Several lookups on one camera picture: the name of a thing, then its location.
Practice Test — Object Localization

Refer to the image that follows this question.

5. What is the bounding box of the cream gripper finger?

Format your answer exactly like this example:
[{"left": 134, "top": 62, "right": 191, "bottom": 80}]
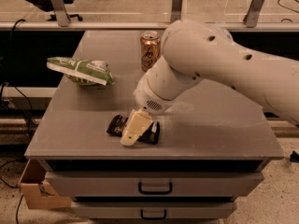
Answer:
[{"left": 121, "top": 135, "right": 137, "bottom": 147}]

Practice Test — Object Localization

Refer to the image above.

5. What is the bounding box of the black rxbar chocolate wrapper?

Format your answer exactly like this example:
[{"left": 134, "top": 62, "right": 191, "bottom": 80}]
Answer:
[{"left": 107, "top": 115, "right": 160, "bottom": 145}]

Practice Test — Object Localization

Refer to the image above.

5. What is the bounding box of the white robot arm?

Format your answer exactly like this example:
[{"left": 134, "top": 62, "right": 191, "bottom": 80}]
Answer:
[{"left": 121, "top": 20, "right": 299, "bottom": 146}]

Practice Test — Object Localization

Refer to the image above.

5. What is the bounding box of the gray drawer cabinet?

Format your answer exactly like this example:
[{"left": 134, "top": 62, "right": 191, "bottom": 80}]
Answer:
[{"left": 25, "top": 31, "right": 283, "bottom": 224}]

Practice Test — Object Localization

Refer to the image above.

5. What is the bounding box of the green chip bag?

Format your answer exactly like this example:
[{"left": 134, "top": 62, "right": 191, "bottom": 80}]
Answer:
[{"left": 47, "top": 57, "right": 114, "bottom": 86}]

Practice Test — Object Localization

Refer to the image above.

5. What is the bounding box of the upper gray drawer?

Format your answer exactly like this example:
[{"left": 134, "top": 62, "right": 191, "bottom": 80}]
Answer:
[{"left": 46, "top": 172, "right": 263, "bottom": 198}]

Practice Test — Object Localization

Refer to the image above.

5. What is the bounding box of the gray drawer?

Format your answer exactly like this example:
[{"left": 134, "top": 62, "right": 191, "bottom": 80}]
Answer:
[
  {"left": 46, "top": 172, "right": 263, "bottom": 198},
  {"left": 71, "top": 202, "right": 236, "bottom": 220}
]

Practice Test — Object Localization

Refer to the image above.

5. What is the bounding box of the orange soda can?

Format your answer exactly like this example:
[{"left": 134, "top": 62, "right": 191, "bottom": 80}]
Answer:
[{"left": 140, "top": 31, "right": 161, "bottom": 71}]

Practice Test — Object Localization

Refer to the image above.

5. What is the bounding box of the lower gray drawer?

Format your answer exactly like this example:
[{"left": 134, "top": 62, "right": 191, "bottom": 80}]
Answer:
[{"left": 71, "top": 202, "right": 236, "bottom": 220}]

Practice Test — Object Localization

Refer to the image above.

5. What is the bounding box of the cardboard box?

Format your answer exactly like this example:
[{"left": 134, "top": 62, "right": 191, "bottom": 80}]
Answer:
[{"left": 19, "top": 160, "right": 71, "bottom": 210}]

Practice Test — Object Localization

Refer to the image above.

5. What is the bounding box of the black object on floor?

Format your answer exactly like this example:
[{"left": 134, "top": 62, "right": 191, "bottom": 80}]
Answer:
[{"left": 290, "top": 151, "right": 299, "bottom": 162}]

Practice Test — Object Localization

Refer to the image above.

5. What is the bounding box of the black cable left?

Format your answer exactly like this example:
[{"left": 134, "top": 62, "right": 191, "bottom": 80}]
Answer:
[{"left": 0, "top": 18, "right": 36, "bottom": 224}]

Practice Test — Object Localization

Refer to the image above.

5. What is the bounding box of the middle metal bracket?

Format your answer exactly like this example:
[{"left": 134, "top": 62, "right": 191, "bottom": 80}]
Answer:
[{"left": 170, "top": 0, "right": 183, "bottom": 22}]

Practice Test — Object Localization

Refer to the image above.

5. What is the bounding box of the metal bracket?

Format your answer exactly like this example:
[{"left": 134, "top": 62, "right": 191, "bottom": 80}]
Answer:
[
  {"left": 170, "top": 0, "right": 183, "bottom": 22},
  {"left": 243, "top": 0, "right": 264, "bottom": 28},
  {"left": 50, "top": 0, "right": 70, "bottom": 27}
]

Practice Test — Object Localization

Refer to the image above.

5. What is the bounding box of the right metal bracket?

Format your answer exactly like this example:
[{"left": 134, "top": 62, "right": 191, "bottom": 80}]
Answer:
[{"left": 243, "top": 0, "right": 264, "bottom": 28}]

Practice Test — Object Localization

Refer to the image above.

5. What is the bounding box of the left metal bracket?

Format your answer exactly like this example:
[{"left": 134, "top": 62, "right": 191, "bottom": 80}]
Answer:
[{"left": 50, "top": 0, "right": 70, "bottom": 27}]

